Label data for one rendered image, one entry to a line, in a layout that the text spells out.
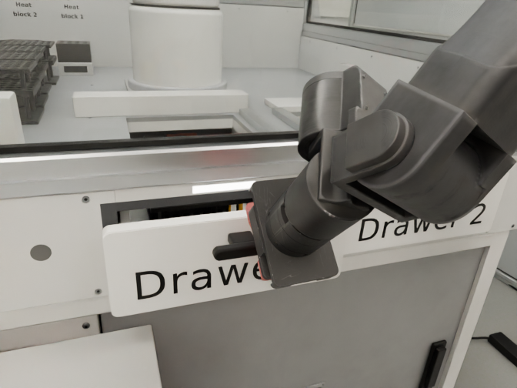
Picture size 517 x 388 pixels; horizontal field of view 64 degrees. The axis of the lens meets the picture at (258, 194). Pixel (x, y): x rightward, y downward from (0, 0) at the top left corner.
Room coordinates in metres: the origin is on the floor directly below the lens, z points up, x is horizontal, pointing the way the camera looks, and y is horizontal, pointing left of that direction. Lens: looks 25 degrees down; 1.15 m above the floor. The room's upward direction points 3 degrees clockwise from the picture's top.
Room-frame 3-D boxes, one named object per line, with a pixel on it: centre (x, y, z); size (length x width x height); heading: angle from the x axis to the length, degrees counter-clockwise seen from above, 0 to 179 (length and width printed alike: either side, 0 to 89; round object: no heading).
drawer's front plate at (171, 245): (0.41, 0.02, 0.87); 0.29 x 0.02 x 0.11; 111
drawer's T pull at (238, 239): (0.39, 0.01, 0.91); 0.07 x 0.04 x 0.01; 111
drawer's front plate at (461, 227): (0.57, -0.26, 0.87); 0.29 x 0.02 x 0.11; 111
